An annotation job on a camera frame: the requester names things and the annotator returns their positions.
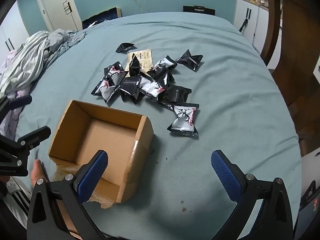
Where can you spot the beige sachet sheet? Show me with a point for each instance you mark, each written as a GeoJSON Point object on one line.
{"type": "Point", "coordinates": [146, 57]}

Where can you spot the white antler print snack packet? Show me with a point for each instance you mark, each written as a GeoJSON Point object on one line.
{"type": "Point", "coordinates": [165, 63]}
{"type": "Point", "coordinates": [184, 120]}

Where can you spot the white cabinet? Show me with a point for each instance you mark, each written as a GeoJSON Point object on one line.
{"type": "Point", "coordinates": [250, 40]}

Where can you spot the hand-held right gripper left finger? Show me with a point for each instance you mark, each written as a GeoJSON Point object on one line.
{"type": "Point", "coordinates": [92, 177]}

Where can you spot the black white striped trousers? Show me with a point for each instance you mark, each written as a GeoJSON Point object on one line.
{"type": "Point", "coordinates": [15, 202]}

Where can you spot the white door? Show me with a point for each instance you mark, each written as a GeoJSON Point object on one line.
{"type": "Point", "coordinates": [55, 2]}

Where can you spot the pile of snack packets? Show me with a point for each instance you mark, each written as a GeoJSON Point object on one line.
{"type": "Point", "coordinates": [130, 85]}

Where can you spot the white drawer unit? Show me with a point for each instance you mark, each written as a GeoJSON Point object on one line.
{"type": "Point", "coordinates": [317, 71]}

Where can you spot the brown cardboard box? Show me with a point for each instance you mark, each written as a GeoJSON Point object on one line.
{"type": "Point", "coordinates": [110, 140]}

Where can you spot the dark blue framed panel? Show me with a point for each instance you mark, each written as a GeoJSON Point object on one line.
{"type": "Point", "coordinates": [102, 17]}

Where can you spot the lavender bedding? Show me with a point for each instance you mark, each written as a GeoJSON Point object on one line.
{"type": "Point", "coordinates": [7, 60]}

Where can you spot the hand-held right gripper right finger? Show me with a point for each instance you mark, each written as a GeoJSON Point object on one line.
{"type": "Point", "coordinates": [225, 177]}

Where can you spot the white wardrobe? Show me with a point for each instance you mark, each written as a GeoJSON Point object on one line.
{"type": "Point", "coordinates": [12, 25]}

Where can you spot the crumpled grey blanket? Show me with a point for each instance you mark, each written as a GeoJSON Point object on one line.
{"type": "Point", "coordinates": [32, 55]}

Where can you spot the black snack packet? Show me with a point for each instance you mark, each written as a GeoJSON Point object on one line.
{"type": "Point", "coordinates": [190, 59]}
{"type": "Point", "coordinates": [126, 47]}
{"type": "Point", "coordinates": [135, 65]}

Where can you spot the brown wooden chair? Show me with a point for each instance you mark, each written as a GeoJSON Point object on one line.
{"type": "Point", "coordinates": [287, 42]}

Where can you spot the person's bare foot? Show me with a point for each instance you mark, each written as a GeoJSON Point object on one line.
{"type": "Point", "coordinates": [37, 172]}

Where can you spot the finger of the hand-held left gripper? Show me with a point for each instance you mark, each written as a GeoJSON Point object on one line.
{"type": "Point", "coordinates": [17, 102]}
{"type": "Point", "coordinates": [35, 136]}

